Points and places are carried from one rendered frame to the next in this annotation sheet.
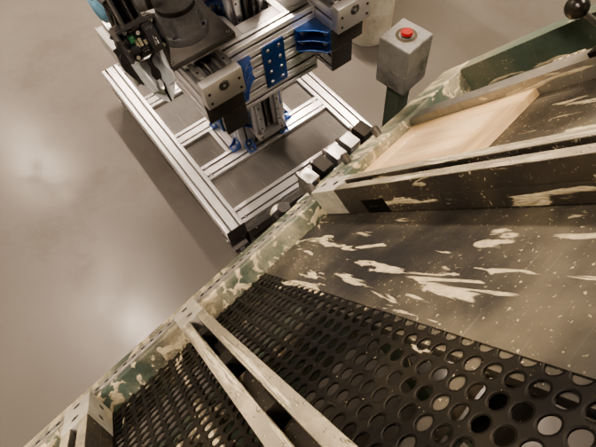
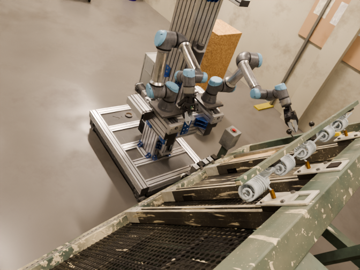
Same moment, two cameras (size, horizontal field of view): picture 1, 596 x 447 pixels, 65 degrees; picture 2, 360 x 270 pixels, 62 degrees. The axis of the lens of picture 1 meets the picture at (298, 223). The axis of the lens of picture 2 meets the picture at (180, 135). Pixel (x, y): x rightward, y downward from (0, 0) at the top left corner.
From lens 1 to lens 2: 127 cm
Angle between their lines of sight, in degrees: 26
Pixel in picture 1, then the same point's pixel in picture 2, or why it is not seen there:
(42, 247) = (41, 177)
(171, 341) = (157, 200)
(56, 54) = (59, 96)
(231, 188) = (143, 172)
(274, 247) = (191, 181)
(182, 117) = (124, 139)
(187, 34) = (170, 109)
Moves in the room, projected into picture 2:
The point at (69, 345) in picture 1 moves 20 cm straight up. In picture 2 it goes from (50, 225) to (50, 211)
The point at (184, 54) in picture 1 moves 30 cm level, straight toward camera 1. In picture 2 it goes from (166, 114) to (178, 139)
